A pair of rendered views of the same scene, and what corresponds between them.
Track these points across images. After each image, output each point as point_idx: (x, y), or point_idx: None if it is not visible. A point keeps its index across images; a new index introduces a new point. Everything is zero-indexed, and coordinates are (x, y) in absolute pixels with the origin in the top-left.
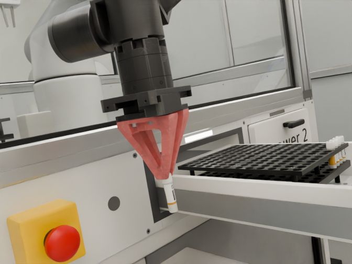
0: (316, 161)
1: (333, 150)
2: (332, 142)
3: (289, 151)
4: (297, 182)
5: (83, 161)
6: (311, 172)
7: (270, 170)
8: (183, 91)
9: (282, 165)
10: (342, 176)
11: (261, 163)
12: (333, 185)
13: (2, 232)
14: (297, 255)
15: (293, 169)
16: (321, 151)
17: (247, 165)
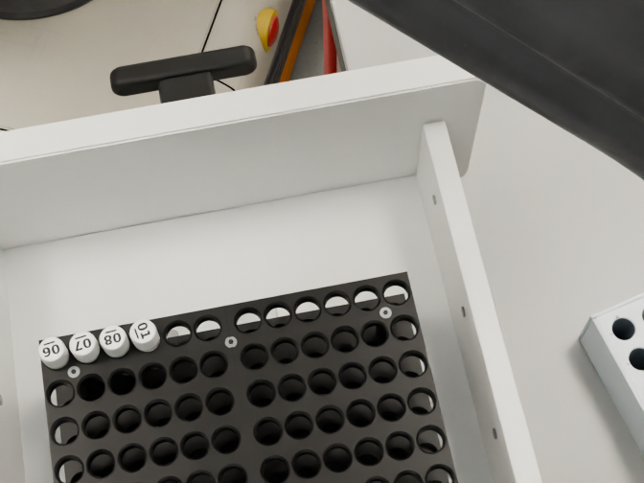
0: (300, 295)
1: (157, 325)
2: (148, 320)
3: (191, 463)
4: (459, 253)
5: None
6: (217, 394)
7: (427, 357)
8: None
9: (371, 359)
10: (35, 426)
11: (356, 455)
12: (445, 174)
13: None
14: None
15: (396, 305)
16: (176, 354)
17: (413, 465)
